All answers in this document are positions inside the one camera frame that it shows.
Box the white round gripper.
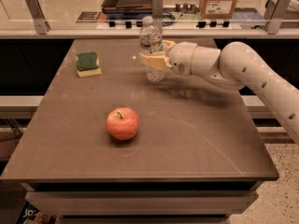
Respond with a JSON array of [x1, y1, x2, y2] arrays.
[[139, 40, 198, 77]]

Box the clear plastic water bottle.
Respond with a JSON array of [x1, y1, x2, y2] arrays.
[[139, 16, 165, 82]]

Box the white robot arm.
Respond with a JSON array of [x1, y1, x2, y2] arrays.
[[139, 40, 299, 143]]

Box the dark tray stack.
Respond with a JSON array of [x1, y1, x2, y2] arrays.
[[101, 0, 164, 16]]

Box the brown cardboard box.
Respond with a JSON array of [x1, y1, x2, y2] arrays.
[[199, 0, 237, 19]]

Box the green and yellow sponge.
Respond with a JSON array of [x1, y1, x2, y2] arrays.
[[76, 51, 101, 77]]

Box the red apple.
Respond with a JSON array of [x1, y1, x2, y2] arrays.
[[106, 107, 139, 141]]

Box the grey table drawer base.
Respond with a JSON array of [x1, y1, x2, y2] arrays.
[[25, 189, 258, 219]]

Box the green printed bag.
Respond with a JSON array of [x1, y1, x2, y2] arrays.
[[16, 202, 56, 224]]

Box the middle metal railing bracket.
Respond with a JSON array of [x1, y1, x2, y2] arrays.
[[152, 0, 164, 32]]

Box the metal railing bracket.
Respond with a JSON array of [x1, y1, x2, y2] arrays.
[[264, 0, 291, 35], [152, 0, 164, 32], [25, 0, 50, 35]]

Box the right metal railing bracket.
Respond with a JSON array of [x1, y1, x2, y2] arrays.
[[264, 0, 291, 35]]

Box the left metal railing bracket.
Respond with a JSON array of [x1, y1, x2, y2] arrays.
[[25, 0, 50, 35]]

